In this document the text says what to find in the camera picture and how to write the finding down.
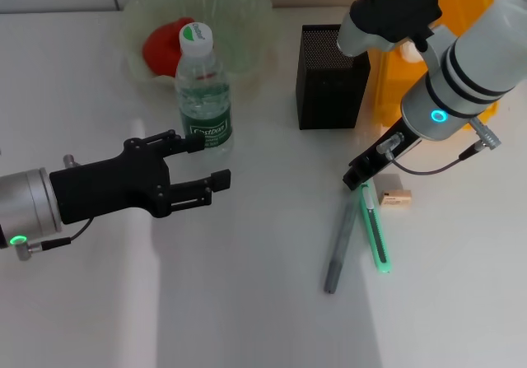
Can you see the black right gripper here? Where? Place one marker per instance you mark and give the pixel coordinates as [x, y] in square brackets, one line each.
[370, 166]

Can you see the black mesh pen holder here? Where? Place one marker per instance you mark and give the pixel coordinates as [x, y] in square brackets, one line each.
[329, 96]

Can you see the yellow plastic bin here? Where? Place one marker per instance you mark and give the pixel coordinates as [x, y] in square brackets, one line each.
[391, 88]

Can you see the white and silver left arm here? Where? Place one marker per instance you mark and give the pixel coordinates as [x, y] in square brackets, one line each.
[29, 203]

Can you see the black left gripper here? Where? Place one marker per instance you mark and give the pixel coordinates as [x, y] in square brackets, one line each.
[107, 187]

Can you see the pale green glass fruit bowl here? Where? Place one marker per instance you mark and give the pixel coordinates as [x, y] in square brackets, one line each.
[243, 26]

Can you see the small beige eraser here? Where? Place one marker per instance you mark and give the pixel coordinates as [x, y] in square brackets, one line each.
[397, 199]

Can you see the white paper ball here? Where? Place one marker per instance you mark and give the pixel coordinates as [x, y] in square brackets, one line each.
[409, 51]

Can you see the grey pen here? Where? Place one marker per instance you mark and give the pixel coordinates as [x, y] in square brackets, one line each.
[339, 248]

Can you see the clear bottle with green label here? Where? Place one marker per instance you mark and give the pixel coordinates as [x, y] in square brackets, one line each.
[203, 104]

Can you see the green utility knife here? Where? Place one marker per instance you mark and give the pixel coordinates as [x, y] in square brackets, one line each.
[374, 228]

